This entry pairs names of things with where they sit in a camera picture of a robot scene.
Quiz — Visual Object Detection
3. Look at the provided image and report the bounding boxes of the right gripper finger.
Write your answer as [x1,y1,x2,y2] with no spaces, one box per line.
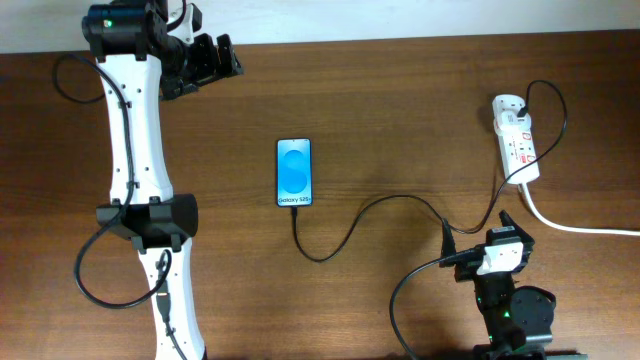
[439,218,457,268]
[499,210,521,231]

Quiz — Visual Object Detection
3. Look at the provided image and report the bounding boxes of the blue Galaxy smartphone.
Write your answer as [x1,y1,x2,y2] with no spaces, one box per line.
[276,138,313,207]

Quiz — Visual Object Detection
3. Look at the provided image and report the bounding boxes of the black USB charging cable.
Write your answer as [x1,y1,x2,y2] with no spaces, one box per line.
[290,78,569,264]

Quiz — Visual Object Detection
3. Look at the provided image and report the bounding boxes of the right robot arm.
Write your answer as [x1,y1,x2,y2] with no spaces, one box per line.
[441,211,556,359]

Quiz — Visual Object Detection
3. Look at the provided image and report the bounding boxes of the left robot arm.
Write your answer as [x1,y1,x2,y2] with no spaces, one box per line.
[82,1,243,359]

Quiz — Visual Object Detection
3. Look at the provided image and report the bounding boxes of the white power strip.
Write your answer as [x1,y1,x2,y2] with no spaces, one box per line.
[492,94,540,185]

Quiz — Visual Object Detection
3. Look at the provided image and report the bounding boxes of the right camera black cable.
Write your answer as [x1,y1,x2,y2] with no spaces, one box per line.
[388,248,484,360]

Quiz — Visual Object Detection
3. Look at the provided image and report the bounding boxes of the white power strip cord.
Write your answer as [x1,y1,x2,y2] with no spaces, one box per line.
[520,182,640,238]

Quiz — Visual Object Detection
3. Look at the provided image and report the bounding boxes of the white USB wall charger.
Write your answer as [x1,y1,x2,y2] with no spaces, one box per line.
[494,110,531,136]

